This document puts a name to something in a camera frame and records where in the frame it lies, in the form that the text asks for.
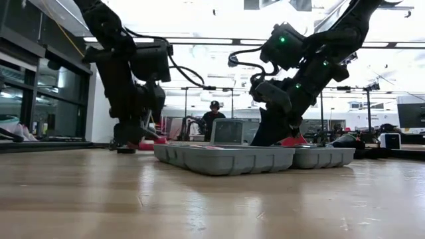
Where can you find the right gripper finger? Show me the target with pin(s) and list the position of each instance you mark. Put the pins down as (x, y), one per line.
(275, 132)

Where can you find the grey plastic tool case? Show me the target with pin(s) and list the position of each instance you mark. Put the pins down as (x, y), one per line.
(225, 162)

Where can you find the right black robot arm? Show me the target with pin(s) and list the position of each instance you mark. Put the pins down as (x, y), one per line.
(345, 30)

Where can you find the black background robot arm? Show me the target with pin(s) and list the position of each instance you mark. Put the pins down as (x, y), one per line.
(191, 123)

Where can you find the person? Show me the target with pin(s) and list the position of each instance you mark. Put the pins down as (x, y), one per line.
(214, 114)

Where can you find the black background tripod stand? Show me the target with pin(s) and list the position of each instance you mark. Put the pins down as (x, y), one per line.
(369, 113)

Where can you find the white black small box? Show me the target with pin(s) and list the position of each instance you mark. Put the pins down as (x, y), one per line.
(391, 140)

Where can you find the black wide monitor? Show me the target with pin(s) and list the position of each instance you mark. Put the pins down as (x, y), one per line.
(411, 114)

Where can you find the white green bundle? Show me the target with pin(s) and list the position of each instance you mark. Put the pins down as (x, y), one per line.
(13, 127)

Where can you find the black round hanging camera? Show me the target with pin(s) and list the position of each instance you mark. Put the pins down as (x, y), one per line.
(232, 60)

